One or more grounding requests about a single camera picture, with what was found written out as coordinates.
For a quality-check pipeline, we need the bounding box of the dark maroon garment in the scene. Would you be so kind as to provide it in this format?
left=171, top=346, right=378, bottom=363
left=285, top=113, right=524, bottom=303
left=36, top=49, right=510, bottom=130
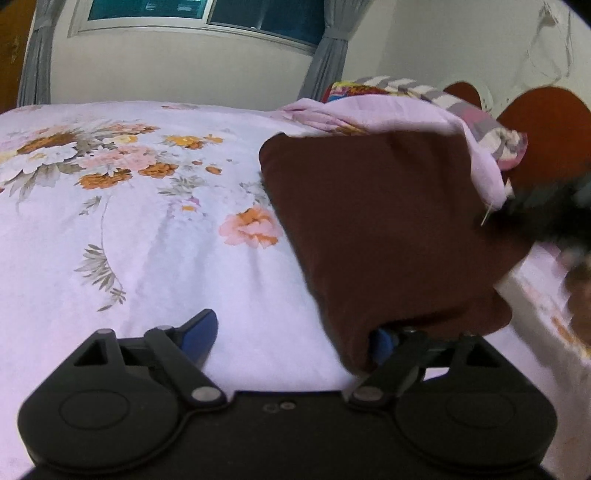
left=259, top=130, right=531, bottom=372

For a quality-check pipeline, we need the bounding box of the window with white frame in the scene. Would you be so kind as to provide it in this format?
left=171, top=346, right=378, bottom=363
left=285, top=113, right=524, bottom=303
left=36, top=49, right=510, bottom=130
left=68, top=0, right=325, bottom=51

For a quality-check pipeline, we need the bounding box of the grey curtain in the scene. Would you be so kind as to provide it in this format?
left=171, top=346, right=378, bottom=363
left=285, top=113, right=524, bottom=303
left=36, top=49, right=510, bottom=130
left=297, top=0, right=372, bottom=101
left=17, top=0, right=64, bottom=107

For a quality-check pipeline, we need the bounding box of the grey curtain left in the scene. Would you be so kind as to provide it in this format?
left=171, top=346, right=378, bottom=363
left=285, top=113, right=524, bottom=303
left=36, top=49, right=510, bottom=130
left=17, top=0, right=64, bottom=107

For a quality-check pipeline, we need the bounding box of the right hand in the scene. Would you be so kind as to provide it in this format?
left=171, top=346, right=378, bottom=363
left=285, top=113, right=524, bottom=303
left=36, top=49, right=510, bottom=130
left=565, top=263, right=591, bottom=345

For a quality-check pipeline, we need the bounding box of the pink floral bed sheet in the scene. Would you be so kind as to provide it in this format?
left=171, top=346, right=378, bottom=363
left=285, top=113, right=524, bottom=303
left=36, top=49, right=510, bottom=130
left=0, top=94, right=591, bottom=480

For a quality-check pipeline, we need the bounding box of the red and white headboard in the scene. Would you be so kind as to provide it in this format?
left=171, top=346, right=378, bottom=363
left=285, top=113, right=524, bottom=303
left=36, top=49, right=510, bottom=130
left=444, top=82, right=590, bottom=194

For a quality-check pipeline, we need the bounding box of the striped pink pillow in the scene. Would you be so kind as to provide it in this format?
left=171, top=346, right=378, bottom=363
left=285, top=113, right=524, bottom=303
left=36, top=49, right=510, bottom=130
left=356, top=76, right=528, bottom=171

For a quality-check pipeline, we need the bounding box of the grey curtain right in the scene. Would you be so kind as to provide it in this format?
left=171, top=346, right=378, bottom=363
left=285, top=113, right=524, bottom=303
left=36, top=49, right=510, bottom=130
left=297, top=0, right=372, bottom=101

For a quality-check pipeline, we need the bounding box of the colourful red yellow cloth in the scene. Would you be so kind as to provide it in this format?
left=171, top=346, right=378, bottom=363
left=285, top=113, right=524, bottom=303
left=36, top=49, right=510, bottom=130
left=322, top=82, right=391, bottom=103

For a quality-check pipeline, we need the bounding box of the white wall cable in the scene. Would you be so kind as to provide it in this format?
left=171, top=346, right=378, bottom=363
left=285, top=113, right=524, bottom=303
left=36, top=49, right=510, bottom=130
left=512, top=0, right=576, bottom=89

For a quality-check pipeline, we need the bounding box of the brown wooden door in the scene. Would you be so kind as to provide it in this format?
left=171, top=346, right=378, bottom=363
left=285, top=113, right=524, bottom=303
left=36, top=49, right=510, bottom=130
left=0, top=0, right=36, bottom=113

